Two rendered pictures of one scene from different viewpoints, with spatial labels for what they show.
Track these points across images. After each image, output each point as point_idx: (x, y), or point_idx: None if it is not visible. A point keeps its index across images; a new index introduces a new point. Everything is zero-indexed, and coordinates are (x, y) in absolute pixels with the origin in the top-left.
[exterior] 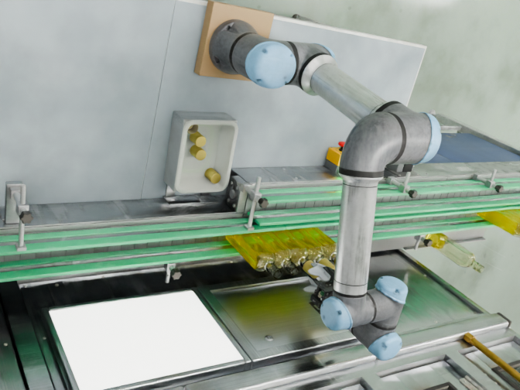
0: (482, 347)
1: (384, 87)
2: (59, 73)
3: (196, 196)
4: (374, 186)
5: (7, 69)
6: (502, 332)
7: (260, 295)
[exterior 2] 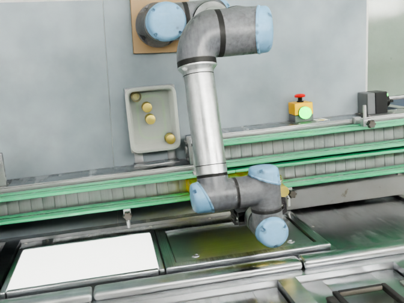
0: None
1: (333, 38)
2: (24, 71)
3: (162, 160)
4: (204, 70)
5: None
6: None
7: (211, 231)
